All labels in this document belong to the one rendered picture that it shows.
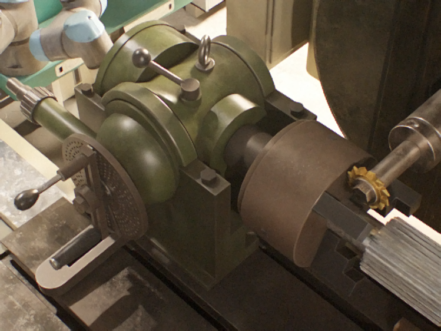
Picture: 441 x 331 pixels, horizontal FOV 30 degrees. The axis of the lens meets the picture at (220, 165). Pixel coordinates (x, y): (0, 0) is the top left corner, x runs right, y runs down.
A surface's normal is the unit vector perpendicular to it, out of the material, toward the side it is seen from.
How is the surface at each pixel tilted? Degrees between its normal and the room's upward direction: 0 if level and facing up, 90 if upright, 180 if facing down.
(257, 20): 90
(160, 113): 22
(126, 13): 0
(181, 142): 51
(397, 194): 5
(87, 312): 0
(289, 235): 77
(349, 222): 35
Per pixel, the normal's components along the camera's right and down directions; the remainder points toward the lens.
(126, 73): -0.48, -0.11
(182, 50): 0.71, 0.53
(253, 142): -0.14, -0.54
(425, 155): -0.70, 0.54
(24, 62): 0.32, 0.48
